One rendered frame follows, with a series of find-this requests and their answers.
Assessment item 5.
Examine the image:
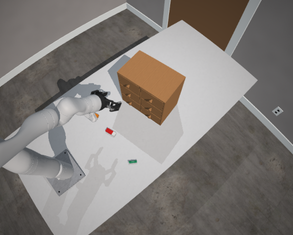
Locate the brown wooden drawer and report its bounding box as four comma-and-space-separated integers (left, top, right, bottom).
120, 84, 140, 104
122, 93, 141, 111
141, 88, 164, 111
141, 98, 162, 118
141, 106, 161, 124
118, 74, 140, 96

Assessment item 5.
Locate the brown wooden chest of drawers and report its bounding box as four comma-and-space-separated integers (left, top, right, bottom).
117, 50, 186, 125

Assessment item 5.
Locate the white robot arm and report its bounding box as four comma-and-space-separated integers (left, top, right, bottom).
0, 94, 102, 180

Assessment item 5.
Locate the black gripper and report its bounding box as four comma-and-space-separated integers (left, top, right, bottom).
90, 90, 122, 112

